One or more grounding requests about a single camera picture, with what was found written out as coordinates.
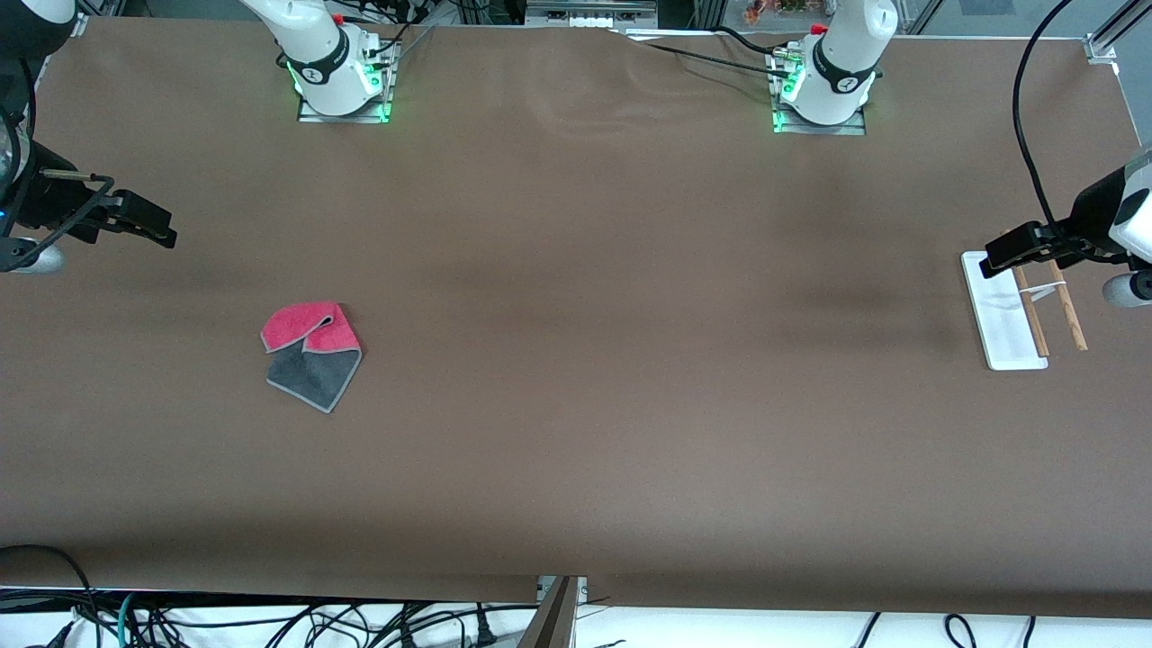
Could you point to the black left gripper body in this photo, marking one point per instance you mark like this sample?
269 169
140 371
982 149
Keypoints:
1090 219

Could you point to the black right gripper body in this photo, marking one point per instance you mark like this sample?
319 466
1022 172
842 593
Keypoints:
47 205

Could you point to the pink and grey towel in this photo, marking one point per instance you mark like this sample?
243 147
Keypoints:
310 369

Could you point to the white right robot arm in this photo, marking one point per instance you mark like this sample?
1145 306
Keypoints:
324 63

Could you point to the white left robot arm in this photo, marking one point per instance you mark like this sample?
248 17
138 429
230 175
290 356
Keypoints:
841 63

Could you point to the white tie on rack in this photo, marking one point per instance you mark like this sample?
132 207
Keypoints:
1044 292

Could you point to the white rack base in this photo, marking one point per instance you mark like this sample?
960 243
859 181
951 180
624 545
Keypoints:
1008 333

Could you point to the orange object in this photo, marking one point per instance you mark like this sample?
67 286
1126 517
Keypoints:
783 9

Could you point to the brown table cover sheet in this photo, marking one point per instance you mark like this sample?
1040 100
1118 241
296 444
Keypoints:
576 360

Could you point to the white power strip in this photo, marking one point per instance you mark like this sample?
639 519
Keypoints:
594 9

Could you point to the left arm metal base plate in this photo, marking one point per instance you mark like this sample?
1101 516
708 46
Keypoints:
846 129

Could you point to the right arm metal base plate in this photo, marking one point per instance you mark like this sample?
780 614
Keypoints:
346 117

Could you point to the metal frame post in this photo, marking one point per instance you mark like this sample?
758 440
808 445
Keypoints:
553 621

